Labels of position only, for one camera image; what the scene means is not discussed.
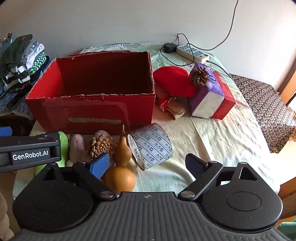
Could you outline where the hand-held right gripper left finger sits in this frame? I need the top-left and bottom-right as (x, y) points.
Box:
(35, 153), (117, 201)

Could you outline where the stack of folded clothes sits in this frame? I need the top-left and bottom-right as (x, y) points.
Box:
(0, 34), (50, 92)

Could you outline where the black cable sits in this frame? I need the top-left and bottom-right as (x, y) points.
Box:
(161, 33), (232, 77)

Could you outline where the brown pine cone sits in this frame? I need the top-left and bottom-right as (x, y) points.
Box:
(88, 134), (116, 160)
(189, 67), (210, 87)

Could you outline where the dark patterned cloth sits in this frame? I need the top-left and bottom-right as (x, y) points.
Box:
(229, 74), (296, 154)

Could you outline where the grey cable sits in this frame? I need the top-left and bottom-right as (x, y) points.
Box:
(196, 0), (239, 51)

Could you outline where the white printed tape roll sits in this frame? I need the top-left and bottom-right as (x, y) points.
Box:
(128, 123), (173, 171)

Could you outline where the purple tissue pack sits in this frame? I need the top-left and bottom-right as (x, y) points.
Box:
(189, 62), (225, 120)

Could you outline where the white power strip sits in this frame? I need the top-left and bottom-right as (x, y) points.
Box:
(176, 44), (210, 63)

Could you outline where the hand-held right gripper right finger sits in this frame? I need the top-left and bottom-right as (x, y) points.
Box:
(178, 153), (258, 201)

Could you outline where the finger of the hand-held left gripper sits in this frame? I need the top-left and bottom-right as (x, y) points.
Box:
(0, 126), (13, 138)

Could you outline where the orange-brown gourd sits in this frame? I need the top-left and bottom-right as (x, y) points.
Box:
(103, 124), (136, 194)

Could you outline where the blue checkered cloth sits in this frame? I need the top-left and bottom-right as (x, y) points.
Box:
(0, 90), (30, 114)

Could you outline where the black power adapter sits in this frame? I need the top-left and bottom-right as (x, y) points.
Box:
(162, 43), (177, 54)

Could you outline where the red cardboard box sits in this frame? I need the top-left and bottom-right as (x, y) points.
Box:
(25, 51), (156, 136)

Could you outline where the pink plush toy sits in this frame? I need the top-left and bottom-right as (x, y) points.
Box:
(67, 130), (116, 167)

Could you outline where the green plush toy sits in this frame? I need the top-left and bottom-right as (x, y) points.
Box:
(35, 131), (71, 175)

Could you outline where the red plush toy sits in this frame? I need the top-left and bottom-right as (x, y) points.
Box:
(153, 66), (198, 98)

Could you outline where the beige fabric band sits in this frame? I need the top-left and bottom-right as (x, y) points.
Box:
(165, 104), (186, 120)

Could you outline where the red carton box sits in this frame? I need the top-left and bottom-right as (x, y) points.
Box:
(209, 71), (237, 120)

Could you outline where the wooden door frame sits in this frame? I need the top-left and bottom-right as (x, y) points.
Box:
(277, 58), (296, 107)

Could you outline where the red patterned ribbon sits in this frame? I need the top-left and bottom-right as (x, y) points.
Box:
(156, 95), (176, 112)

